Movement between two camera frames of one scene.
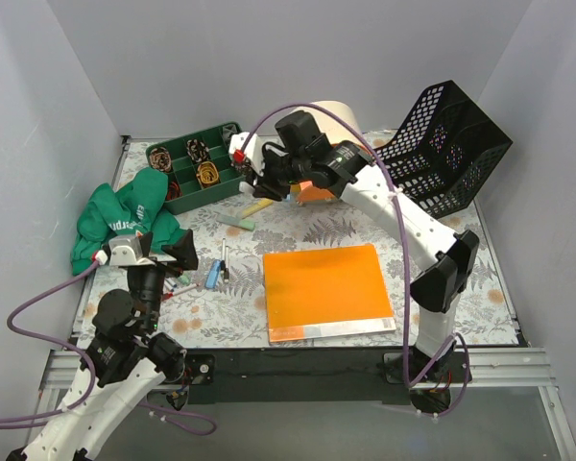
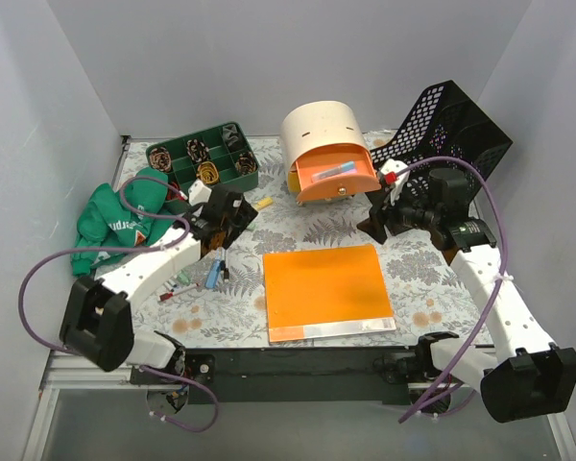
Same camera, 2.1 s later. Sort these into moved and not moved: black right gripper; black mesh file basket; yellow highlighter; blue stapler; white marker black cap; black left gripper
Moved: black left gripper; black right gripper
Not moved: yellow highlighter; black mesh file basket; white marker black cap; blue stapler
